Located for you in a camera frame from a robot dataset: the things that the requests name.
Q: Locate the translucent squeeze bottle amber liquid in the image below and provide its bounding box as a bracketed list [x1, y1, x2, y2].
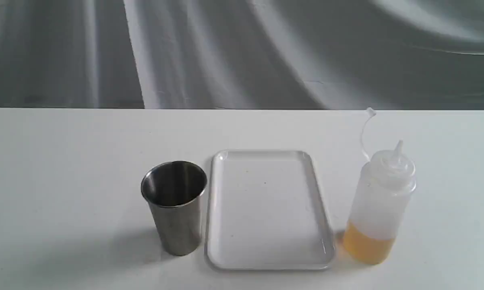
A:
[343, 125, 417, 265]

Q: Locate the stainless steel cup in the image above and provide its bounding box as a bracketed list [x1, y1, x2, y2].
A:
[140, 160, 208, 256]

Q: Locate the white plastic tray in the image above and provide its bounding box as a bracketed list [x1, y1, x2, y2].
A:
[205, 150, 336, 271]

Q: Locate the grey backdrop cloth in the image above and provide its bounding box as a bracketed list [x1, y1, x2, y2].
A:
[0, 0, 484, 110]

